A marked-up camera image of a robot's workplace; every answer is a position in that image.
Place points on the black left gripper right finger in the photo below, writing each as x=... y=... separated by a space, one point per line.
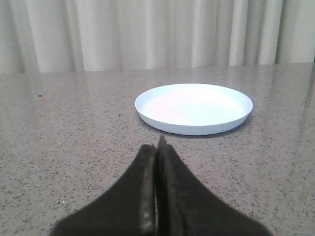
x=127 y=208

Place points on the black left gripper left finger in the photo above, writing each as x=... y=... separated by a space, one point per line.
x=81 y=223

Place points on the light blue round plate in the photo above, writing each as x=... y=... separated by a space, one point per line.
x=193 y=109

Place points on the white pleated curtain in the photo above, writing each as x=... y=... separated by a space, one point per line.
x=92 y=35

